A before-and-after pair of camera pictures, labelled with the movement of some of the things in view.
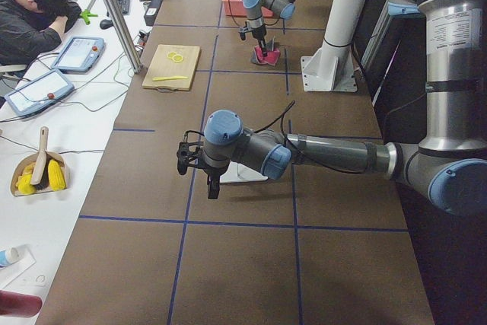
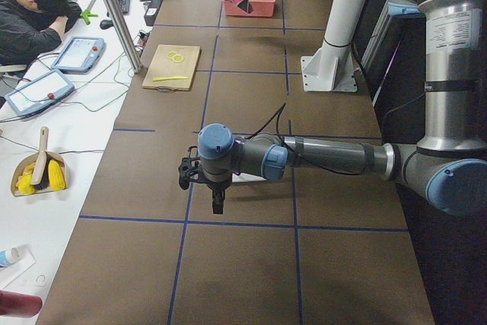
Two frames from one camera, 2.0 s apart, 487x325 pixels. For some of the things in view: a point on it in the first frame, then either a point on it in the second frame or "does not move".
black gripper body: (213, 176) -> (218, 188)
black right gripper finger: (214, 189) -> (219, 205)
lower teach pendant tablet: (39, 92) does not move
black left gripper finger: (211, 191) -> (216, 205)
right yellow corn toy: (56, 175) does not move
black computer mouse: (106, 23) does not move
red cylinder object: (18, 304) does not move
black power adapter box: (152, 11) does not move
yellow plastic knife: (160, 78) does not move
